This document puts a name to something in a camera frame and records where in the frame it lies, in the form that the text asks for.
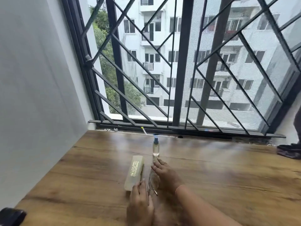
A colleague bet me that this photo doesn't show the person's right hand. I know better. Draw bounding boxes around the person's right hand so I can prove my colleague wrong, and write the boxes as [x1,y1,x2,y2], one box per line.
[150,158,183,196]

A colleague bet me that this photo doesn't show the person's left hand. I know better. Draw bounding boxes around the person's left hand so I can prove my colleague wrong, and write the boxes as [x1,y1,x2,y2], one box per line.
[126,179,155,226]

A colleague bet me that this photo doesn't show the clear-framed eyeglasses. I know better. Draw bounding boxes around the clear-framed eyeglasses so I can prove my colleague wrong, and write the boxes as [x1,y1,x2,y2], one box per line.
[147,155,160,197]

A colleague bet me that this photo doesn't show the small spray bottle blue cap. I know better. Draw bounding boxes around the small spray bottle blue cap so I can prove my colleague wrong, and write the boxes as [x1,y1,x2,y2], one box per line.
[152,136,161,157]

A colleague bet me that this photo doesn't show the translucent yellowish glasses case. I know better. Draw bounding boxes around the translucent yellowish glasses case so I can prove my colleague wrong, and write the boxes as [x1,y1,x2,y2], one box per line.
[124,155,145,192]

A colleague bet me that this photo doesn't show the person's right forearm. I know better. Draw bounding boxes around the person's right forearm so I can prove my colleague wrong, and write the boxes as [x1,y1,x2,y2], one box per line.
[175,186,243,226]

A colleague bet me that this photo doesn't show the dark crumpled cloth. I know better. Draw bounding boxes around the dark crumpled cloth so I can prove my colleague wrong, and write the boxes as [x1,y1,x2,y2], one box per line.
[276,143,301,160]

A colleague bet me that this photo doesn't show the black metal window grille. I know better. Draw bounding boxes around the black metal window grille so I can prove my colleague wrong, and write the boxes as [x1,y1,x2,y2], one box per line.
[80,0,301,137]

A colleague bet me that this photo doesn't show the white apartment building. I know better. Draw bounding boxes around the white apartment building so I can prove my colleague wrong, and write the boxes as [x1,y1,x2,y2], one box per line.
[113,0,301,116]

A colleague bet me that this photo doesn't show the black object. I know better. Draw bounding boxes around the black object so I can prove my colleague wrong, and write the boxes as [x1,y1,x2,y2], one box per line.
[0,207,27,226]

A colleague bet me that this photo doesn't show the green tree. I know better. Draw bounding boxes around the green tree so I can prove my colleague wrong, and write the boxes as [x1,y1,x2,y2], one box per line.
[89,6,145,115]

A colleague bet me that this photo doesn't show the black window frame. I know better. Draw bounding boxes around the black window frame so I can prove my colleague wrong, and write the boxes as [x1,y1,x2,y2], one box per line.
[61,0,301,140]

